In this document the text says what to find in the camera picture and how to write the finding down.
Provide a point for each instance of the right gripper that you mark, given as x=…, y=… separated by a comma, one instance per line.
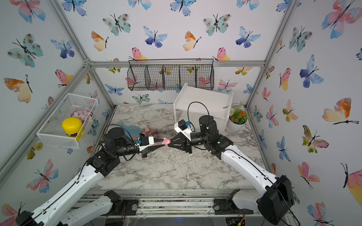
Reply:
x=185, y=143

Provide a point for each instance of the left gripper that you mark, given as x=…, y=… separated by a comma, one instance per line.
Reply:
x=151, y=140

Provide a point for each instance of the pink pig toy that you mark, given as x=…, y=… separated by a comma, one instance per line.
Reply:
x=166, y=141

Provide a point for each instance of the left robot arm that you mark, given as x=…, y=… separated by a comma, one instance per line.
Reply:
x=115, y=144

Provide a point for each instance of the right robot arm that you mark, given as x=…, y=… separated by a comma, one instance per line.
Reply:
x=275, y=193

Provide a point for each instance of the pink toy car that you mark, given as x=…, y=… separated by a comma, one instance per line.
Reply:
x=155, y=133

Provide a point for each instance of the teal plastic paddle plate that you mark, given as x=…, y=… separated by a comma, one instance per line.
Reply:
x=131, y=131

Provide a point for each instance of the white two-tier shelf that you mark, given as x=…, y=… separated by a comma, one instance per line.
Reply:
x=192, y=103

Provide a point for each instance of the potted plant with flowers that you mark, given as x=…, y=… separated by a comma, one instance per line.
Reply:
x=237, y=119

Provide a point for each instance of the pink round chips pile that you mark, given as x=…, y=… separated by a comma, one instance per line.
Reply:
x=82, y=113

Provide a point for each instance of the yellow lidded jar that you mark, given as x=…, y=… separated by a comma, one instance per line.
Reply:
x=73, y=127

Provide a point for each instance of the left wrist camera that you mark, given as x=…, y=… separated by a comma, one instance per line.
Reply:
x=144, y=142

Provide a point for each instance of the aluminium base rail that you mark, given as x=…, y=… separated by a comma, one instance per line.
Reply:
x=144, y=203

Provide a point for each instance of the black wire wall basket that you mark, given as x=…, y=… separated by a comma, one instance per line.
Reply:
x=170, y=74

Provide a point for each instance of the white mesh wall basket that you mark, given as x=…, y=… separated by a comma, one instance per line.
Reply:
x=51, y=132

